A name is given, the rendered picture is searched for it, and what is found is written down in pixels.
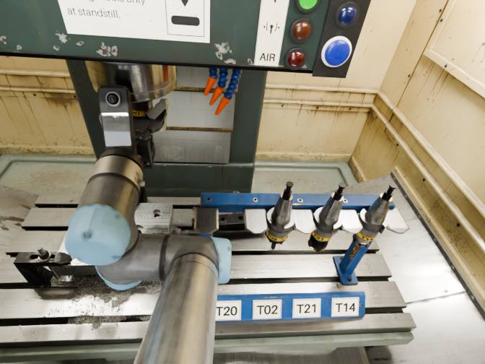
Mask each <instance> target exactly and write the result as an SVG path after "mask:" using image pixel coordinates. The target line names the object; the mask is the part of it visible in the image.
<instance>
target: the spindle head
mask: <svg viewBox="0 0 485 364"><path fill-rule="evenodd" d="M330 2H331V0H320V3H319V5H318V6H317V8H316V9H314V10H313V11H311V12H308V13H305V12H301V11H300V10H299V9H298V8H297V5H296V2H295V0H289V6H288V10H287V18H286V22H285V27H284V35H283V40H282V45H281V53H280V57H279V65H278V66H256V65H254V61H255V49H256V42H257V35H258V23H259V16H260V9H261V0H210V32H209V43H201V42H190V41H179V40H158V39H146V38H125V37H114V36H103V35H82V34H71V33H67V30H66V26H65V22H64V19H63V15H62V13H61V8H60V5H59V2H58V0H0V56H16V57H29V58H42V59H66V60H80V61H104V62H117V63H130V64H154V65H167V66H192V67H204V68H218V69H242V70H255V71H268V72H292V73H305V74H312V73H313V69H314V65H315V60H316V57H317V54H318V49H319V45H320V40H321V37H322V34H323V28H324V25H325V20H326V17H327V13H328V8H329V5H330ZM300 17H306V18H308V19H309V20H310V21H311V22H312V24H313V34H312V36H311V37H310V39H309V40H307V41H306V42H304V43H296V42H294V41H293V40H292V38H291V36H290V33H289V31H290V27H291V25H292V23H293V22H294V21H295V20H296V19H298V18H300ZM294 47H300V48H303V49H304V50H305V52H306V54H307V60H306V63H305V65H304V66H303V67H302V68H300V69H298V70H291V69H289V68H288V67H287V66H286V64H285V61H284V59H285V56H286V54H287V52H288V51H289V50H290V49H291V48H294Z"/></svg>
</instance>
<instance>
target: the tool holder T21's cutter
mask: <svg viewBox="0 0 485 364"><path fill-rule="evenodd" d="M328 242H329V240H328V241H323V242H321V241H318V240H316V239H315V238H314V236H313V234H312V233H311V235H310V239H308V241H307V244H308V246H309V247H313V251H316V252H320V250H322V249H323V251H324V250H325V248H326V246H327V245H328Z"/></svg>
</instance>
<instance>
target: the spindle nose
mask: <svg viewBox="0 0 485 364"><path fill-rule="evenodd" d="M85 64H86V67H87V71H88V75H89V79H90V81H91V82H92V85H93V88H94V90H95V91H96V92H97V90H98V88H99V87H100V86H103V85H122V86H125V87H127V88H129V89H130V92H131V102H132V103H137V102H146V101H150V100H156V99H158V98H162V97H164V96H166V95H168V94H169V93H171V92H172V91H173V90H174V89H175V88H176V86H177V83H178V80H177V78H178V66H167V65H154V64H130V63H117V62H104V61H85Z"/></svg>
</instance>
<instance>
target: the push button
mask: <svg viewBox="0 0 485 364"><path fill-rule="evenodd" d="M349 54H350V47H349V44H348V43H347V42H346V41H345V40H335V41H333V42H332V43H330V44H329V45H328V47H327V48H326V50H325V54H324V56H325V60H326V62H327V63H328V64H329V65H331V66H338V65H341V64H342V63H344V62H345V61H346V60H347V59H348V57H349Z"/></svg>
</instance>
